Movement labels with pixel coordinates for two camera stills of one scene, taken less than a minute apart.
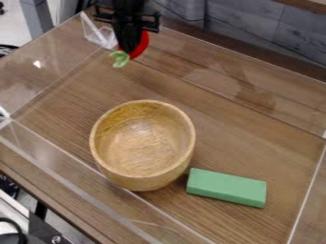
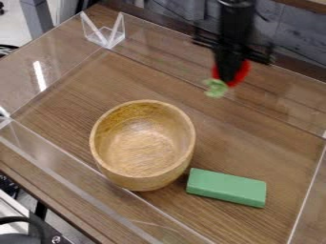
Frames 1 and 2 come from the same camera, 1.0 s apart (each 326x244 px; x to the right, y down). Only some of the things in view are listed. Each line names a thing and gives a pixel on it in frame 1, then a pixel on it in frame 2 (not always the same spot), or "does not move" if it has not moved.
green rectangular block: (229, 187) does not move
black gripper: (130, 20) -> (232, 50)
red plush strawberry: (122, 56) -> (217, 87)
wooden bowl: (142, 144) does not move
